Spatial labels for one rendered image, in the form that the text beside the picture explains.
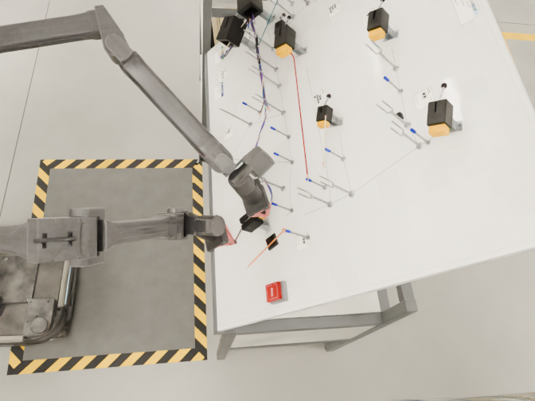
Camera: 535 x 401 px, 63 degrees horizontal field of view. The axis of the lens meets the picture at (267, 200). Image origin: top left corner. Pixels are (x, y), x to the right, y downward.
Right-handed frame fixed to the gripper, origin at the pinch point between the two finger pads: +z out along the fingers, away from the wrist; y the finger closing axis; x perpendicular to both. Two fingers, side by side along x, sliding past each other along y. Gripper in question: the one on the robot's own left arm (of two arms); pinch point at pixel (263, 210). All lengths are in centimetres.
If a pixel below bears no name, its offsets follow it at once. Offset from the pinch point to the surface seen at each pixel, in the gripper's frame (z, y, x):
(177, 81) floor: 74, 170, 40
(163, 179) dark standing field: 77, 100, 65
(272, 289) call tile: 6.3, -21.1, 6.3
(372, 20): -24, 24, -49
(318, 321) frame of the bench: 43.9, -23.1, 2.9
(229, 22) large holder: -13, 70, -13
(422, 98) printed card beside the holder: -15, 0, -50
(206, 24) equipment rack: 0, 96, -3
